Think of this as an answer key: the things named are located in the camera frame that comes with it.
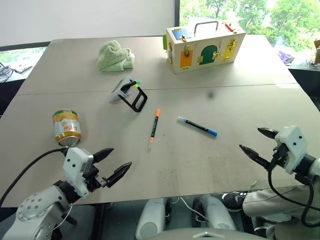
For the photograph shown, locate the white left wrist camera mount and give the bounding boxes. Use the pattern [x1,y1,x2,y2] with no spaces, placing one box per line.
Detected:
[62,147,95,199]

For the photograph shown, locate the grey trouser leg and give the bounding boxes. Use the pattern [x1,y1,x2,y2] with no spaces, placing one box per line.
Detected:
[241,184,320,240]

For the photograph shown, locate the silver robot thigh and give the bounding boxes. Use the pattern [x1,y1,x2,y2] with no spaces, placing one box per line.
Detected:
[199,194,237,232]
[134,197,168,240]

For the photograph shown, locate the yellow drink can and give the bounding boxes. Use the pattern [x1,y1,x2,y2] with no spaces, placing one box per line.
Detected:
[52,108,83,148]

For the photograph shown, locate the silver right robot thigh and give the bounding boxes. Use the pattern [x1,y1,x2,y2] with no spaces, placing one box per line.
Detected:
[199,194,237,232]

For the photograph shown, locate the thin white wire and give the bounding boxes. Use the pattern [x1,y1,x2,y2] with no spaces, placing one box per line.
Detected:
[52,202,74,231]

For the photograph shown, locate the silver robot torso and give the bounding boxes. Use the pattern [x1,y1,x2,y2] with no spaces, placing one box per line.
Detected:
[172,226,253,240]

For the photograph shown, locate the orange marker pen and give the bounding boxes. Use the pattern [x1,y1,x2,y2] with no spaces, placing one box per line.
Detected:
[147,108,162,148]

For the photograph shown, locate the clear plastic container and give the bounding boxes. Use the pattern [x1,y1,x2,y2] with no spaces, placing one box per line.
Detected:
[104,75,137,105]

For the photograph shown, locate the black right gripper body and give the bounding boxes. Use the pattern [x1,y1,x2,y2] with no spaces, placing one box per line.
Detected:
[268,142,291,172]

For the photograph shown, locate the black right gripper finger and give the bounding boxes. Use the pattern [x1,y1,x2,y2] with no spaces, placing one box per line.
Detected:
[257,127,280,140]
[238,144,273,172]

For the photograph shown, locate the silver left robot thigh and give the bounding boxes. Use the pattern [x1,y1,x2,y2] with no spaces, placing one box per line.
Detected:
[134,197,168,240]

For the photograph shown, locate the wooden lock box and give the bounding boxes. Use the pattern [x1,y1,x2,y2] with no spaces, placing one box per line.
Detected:
[162,20,247,75]

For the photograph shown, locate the green crumpled towel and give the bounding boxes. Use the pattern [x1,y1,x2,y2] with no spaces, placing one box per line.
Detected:
[96,39,136,73]

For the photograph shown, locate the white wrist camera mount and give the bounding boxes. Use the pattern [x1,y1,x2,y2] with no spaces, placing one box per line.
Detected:
[274,125,309,175]
[62,147,95,199]

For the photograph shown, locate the black sneaker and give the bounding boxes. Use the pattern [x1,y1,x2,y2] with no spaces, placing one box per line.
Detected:
[221,190,251,213]

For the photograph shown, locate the thin white cable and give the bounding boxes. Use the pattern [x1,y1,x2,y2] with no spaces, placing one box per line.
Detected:
[177,196,214,224]

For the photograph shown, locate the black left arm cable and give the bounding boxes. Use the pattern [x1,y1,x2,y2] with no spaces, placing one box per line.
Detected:
[0,147,70,205]

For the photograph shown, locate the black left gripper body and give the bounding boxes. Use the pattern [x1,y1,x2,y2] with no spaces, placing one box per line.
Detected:
[81,163,111,193]

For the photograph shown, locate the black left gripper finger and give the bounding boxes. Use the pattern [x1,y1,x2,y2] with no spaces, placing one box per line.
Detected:
[92,147,115,165]
[103,161,133,188]

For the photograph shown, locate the black table leg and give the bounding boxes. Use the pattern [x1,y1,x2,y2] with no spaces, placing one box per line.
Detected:
[93,202,107,240]

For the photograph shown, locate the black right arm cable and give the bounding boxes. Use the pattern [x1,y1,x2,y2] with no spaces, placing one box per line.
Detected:
[267,149,320,228]

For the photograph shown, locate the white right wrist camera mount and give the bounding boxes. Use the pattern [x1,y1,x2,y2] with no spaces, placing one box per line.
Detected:
[274,125,309,175]

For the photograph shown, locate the purple packet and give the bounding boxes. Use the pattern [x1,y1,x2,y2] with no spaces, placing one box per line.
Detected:
[278,50,296,65]

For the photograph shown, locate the blue marker pen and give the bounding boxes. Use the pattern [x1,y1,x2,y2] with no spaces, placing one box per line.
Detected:
[177,115,219,138]

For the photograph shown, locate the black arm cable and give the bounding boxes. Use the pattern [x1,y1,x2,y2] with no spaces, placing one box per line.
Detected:
[0,147,70,205]
[267,149,320,228]

